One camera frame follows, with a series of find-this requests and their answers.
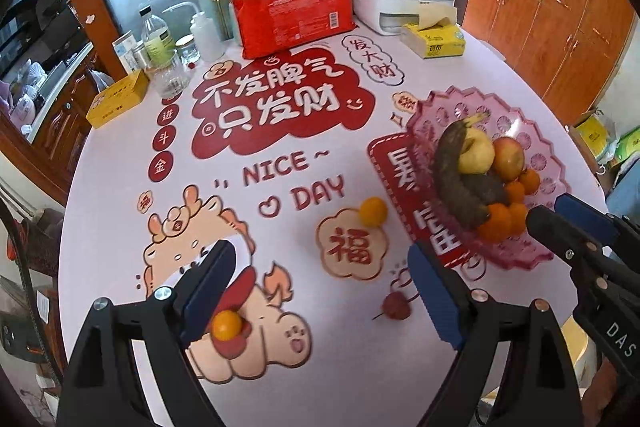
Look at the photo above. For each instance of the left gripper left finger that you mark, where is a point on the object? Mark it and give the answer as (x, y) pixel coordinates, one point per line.
(102, 385)

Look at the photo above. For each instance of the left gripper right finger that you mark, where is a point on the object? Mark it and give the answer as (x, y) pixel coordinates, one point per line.
(538, 386)

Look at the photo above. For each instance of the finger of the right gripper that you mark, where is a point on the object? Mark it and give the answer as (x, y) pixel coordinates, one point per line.
(561, 237)
(585, 211)

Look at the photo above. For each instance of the mandarin with stem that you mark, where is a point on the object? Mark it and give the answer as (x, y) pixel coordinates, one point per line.
(518, 212)

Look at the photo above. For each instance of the large orange mandarin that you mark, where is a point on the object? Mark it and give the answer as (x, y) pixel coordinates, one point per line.
(497, 227)

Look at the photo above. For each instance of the red apple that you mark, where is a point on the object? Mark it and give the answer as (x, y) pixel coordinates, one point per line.
(509, 161)

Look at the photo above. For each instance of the yellow brown pear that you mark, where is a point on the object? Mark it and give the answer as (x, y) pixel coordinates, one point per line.
(477, 154)

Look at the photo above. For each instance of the small kumquat orange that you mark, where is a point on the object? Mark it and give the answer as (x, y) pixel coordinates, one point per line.
(226, 325)

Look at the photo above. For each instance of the overripe black banana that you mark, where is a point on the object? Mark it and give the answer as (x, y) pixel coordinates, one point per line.
(461, 202)

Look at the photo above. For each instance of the small red hawthorn fruit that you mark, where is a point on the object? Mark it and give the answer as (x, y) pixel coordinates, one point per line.
(396, 306)

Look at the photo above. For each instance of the cardboard box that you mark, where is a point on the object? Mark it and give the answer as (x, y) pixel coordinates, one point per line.
(597, 137)

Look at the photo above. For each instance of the yellow tissue box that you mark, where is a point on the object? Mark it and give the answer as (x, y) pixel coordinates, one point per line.
(436, 33)

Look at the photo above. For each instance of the yellow flat box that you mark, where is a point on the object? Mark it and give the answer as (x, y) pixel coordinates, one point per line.
(122, 96)

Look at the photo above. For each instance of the clear drinking glass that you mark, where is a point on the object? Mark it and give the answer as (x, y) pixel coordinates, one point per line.
(169, 79)

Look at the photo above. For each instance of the clear plastic bottle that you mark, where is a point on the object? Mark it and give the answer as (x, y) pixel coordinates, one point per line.
(156, 37)

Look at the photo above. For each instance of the white squeeze bottle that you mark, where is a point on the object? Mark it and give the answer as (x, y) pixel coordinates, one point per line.
(203, 33)

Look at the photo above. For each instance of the red snack package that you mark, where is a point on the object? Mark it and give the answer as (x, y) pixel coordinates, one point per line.
(265, 27)

